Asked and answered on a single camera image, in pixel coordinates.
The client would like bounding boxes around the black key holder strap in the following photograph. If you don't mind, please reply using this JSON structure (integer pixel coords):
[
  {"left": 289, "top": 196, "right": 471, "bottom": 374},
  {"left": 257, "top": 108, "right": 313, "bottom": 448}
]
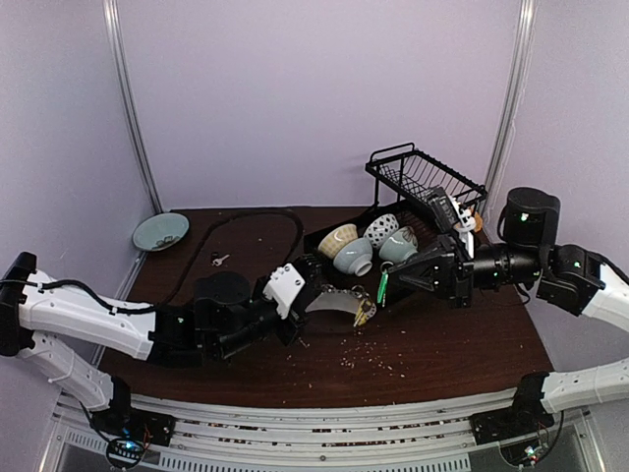
[{"left": 304, "top": 284, "right": 378, "bottom": 321}]

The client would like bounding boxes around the yellow tagged key bunch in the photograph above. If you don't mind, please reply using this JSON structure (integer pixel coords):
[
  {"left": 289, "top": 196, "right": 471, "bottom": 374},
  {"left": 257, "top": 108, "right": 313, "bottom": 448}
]
[{"left": 353, "top": 300, "right": 377, "bottom": 327}]

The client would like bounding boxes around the green tagged key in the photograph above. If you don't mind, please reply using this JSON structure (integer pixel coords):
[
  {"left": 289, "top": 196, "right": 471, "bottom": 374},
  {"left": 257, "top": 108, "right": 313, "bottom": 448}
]
[{"left": 376, "top": 261, "right": 394, "bottom": 308}]

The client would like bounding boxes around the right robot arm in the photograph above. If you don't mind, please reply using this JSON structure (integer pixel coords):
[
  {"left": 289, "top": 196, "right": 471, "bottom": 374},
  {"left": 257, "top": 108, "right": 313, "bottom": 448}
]
[{"left": 378, "top": 187, "right": 628, "bottom": 435}]

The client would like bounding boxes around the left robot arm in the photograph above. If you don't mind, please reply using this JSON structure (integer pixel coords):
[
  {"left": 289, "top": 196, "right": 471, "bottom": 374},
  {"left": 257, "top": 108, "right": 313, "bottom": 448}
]
[{"left": 1, "top": 252, "right": 321, "bottom": 437}]

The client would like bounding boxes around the pale green bowl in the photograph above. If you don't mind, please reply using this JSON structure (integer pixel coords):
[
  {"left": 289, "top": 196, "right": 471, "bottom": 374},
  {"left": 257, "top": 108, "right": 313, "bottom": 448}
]
[{"left": 378, "top": 226, "right": 418, "bottom": 264}]

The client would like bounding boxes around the yellow dotted bowl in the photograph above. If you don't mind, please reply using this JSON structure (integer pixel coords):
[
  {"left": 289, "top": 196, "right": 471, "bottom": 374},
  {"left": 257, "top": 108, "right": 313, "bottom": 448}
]
[{"left": 317, "top": 223, "right": 358, "bottom": 260}]

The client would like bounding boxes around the grey striped bowl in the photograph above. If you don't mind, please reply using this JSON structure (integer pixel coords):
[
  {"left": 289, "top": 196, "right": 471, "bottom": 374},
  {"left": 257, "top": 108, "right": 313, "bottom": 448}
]
[{"left": 333, "top": 237, "right": 372, "bottom": 277}]

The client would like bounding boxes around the black white patterned bowl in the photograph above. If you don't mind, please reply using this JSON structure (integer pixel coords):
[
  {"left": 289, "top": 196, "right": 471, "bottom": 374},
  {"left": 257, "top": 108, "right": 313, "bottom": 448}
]
[{"left": 364, "top": 213, "right": 399, "bottom": 250}]

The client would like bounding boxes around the black tagged silver key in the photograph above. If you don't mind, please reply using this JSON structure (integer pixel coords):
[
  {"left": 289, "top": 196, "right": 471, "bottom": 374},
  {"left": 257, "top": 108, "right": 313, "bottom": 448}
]
[{"left": 211, "top": 252, "right": 230, "bottom": 266}]

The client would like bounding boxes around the pale green plate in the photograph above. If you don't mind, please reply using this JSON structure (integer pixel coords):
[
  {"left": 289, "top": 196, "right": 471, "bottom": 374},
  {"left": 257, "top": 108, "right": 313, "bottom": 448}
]
[{"left": 132, "top": 212, "right": 190, "bottom": 252}]

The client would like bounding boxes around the black wire dish rack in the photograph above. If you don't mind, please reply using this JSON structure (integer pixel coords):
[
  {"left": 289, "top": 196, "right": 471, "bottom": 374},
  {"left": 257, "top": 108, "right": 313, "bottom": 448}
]
[{"left": 303, "top": 142, "right": 488, "bottom": 324}]

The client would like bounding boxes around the black braided cable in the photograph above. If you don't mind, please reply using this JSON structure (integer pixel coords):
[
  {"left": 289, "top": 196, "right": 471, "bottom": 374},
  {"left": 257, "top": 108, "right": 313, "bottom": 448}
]
[{"left": 0, "top": 208, "right": 306, "bottom": 316}]

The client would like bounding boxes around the aluminium rail frame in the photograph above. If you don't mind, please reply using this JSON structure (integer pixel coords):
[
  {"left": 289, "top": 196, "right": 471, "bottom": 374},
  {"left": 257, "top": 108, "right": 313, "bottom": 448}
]
[{"left": 43, "top": 387, "right": 603, "bottom": 472}]

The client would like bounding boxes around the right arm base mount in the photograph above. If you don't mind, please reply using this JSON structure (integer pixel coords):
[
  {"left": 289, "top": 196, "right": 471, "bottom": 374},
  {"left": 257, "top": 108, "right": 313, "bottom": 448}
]
[{"left": 470, "top": 372, "right": 554, "bottom": 468}]

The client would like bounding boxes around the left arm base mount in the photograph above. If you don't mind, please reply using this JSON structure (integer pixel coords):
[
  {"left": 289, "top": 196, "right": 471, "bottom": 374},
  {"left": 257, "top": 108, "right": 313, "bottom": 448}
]
[{"left": 89, "top": 377, "right": 176, "bottom": 471}]

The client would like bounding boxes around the right corner metal post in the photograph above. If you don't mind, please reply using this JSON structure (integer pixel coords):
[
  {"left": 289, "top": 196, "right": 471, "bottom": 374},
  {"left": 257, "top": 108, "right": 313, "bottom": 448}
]
[{"left": 482, "top": 0, "right": 537, "bottom": 219}]

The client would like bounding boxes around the corner metal post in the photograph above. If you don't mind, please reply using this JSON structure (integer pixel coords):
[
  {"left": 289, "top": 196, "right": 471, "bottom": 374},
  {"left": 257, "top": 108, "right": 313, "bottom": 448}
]
[
  {"left": 482, "top": 0, "right": 537, "bottom": 219},
  {"left": 102, "top": 0, "right": 163, "bottom": 213}
]

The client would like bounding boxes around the left corner metal post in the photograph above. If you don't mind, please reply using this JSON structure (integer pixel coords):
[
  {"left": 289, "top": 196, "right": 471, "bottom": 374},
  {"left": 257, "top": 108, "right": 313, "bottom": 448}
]
[{"left": 102, "top": 0, "right": 163, "bottom": 213}]

